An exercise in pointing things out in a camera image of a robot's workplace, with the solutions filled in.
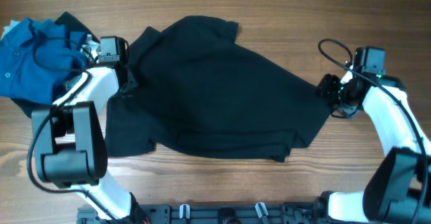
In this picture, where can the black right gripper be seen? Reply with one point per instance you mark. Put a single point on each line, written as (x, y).
(327, 88)

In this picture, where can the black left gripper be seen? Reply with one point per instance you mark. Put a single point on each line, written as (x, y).
(134, 81)

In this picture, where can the black polo shirt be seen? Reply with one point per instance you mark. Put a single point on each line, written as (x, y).
(192, 89)

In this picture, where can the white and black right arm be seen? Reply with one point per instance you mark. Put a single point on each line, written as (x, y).
(399, 191)

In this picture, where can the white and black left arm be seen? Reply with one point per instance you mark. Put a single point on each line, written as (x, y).
(68, 152)

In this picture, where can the grey patterned garment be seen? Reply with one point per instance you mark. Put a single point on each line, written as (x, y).
(91, 49)

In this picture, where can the blue polo shirt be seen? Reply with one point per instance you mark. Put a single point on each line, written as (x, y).
(37, 58)

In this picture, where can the black shirt in pile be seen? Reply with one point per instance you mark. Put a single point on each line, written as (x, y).
(72, 24)

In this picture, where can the white garment under pile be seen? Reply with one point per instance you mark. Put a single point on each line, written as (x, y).
(8, 28)

